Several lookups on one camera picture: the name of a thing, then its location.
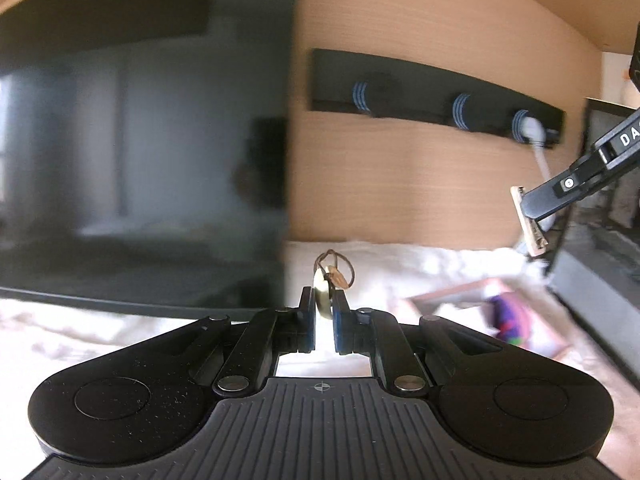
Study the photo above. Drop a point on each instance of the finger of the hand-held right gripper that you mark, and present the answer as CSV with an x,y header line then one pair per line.
x,y
575,180

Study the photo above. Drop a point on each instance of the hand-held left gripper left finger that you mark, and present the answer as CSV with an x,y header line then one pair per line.
x,y
311,320

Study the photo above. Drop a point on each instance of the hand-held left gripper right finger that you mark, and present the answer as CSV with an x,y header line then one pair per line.
x,y
340,322

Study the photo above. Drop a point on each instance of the beige tag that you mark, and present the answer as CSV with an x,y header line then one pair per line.
x,y
531,235

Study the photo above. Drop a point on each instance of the pink-edged cardboard box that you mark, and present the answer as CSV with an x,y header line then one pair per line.
x,y
450,297

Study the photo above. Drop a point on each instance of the purple soft toy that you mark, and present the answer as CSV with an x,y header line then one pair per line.
x,y
510,317

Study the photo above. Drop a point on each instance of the black monitor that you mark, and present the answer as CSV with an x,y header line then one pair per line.
x,y
600,270

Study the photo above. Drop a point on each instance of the white blanket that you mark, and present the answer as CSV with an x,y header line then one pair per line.
x,y
425,265

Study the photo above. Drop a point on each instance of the large black television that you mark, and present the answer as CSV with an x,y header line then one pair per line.
x,y
150,160

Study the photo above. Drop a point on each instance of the black wall power strip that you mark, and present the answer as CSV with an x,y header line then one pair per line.
x,y
415,90

